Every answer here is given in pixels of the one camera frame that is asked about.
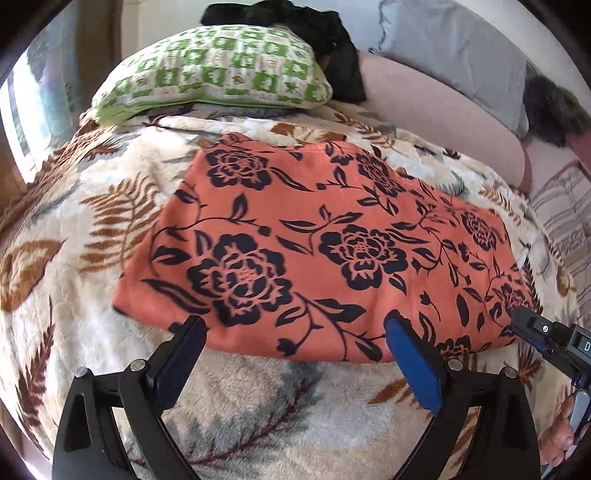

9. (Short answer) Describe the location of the striped floral sofa cushion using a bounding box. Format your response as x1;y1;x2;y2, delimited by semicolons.
529;161;591;298

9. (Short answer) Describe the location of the person's right hand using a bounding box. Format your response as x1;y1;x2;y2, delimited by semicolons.
539;396;591;468

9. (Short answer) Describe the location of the grey pillow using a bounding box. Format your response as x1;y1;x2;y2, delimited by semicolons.
368;0;530;138

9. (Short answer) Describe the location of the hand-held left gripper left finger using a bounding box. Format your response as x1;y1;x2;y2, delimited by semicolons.
52;315;208;480

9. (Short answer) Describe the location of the orange floral garment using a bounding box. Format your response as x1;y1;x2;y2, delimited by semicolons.
112;133;544;366

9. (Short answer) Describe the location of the pink quilted sofa backrest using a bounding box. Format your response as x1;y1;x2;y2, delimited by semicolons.
521;134;591;197

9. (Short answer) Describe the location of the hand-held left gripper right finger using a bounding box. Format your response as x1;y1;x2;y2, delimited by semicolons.
385;310;542;480

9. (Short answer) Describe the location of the wooden door with patterned glass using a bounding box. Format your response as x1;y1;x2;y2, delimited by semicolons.
0;0;122;188

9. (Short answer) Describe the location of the pink quilted sofa bolster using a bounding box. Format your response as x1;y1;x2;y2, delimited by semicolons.
358;50;535;195

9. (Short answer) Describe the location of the black clothing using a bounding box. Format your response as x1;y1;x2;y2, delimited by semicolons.
199;0;368;103

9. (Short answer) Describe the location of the leaf print fleece blanket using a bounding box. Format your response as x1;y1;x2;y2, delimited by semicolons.
0;99;583;480

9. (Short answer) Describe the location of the green checked pillow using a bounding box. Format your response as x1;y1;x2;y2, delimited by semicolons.
90;25;334;127

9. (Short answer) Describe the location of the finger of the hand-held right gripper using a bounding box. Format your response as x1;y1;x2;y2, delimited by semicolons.
510;306;576;366

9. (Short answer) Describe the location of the dark furry cushion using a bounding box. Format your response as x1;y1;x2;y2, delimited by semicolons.
522;76;588;149

